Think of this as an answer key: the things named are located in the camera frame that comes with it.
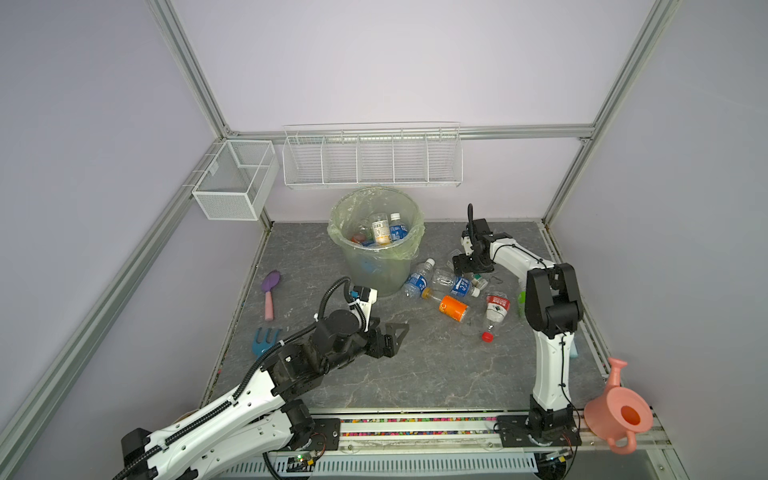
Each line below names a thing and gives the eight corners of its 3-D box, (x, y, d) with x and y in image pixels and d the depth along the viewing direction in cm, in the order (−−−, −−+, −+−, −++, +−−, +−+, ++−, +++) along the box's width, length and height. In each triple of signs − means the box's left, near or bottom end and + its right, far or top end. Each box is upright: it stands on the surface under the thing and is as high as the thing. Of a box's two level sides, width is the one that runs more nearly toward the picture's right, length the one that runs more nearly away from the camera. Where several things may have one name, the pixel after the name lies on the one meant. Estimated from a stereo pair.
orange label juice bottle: (418, 303, 99) (419, 295, 95) (425, 291, 102) (426, 284, 98) (461, 325, 94) (464, 318, 90) (467, 312, 97) (470, 305, 93)
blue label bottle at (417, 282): (403, 295, 101) (403, 287, 97) (422, 261, 110) (423, 252, 106) (418, 302, 99) (419, 294, 95) (436, 266, 108) (438, 258, 104)
